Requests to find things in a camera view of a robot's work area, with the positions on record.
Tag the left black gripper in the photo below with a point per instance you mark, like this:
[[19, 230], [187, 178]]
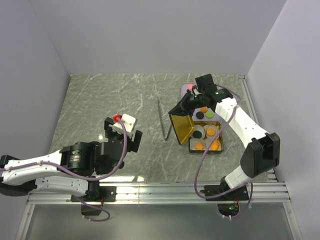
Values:
[[137, 140]]

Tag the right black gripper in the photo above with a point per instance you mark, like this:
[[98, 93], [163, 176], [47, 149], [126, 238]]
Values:
[[179, 110]]

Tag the gold tin lid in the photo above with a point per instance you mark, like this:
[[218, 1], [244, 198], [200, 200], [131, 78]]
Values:
[[183, 127]]

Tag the lavender plastic tray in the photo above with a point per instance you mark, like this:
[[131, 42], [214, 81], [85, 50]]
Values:
[[183, 89]]

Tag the black sandwich cookie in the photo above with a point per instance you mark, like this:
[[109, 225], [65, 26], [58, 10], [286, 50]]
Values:
[[200, 115], [197, 134]]

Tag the metal tongs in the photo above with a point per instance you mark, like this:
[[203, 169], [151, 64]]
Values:
[[164, 134]]

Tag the gold cookie tin base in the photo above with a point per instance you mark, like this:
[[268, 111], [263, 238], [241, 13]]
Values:
[[208, 140]]

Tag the orange round dotted cookie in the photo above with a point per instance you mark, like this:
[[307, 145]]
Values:
[[210, 131]]

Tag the orange pumpkin cookie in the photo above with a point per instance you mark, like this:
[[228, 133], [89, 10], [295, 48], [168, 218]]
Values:
[[215, 145]]

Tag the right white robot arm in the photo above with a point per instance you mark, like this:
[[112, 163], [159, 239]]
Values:
[[262, 149]]

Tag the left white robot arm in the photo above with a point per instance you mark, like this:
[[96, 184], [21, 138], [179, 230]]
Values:
[[75, 169]]

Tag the black sandwich cookie on tray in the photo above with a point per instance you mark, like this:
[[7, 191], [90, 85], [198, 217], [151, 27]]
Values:
[[200, 115]]

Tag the orange swirl cookie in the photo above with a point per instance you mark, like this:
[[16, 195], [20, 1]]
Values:
[[204, 109]]

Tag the green round cookie right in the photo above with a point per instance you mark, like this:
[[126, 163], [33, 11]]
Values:
[[209, 114]]

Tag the white paper cup back-right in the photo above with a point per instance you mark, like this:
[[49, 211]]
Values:
[[210, 126]]

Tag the white paper cup front-left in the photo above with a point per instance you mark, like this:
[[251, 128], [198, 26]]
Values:
[[192, 142]]

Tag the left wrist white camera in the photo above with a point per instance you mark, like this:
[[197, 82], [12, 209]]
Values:
[[128, 121]]

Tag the aluminium rail frame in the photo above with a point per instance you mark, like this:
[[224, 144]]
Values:
[[155, 198]]

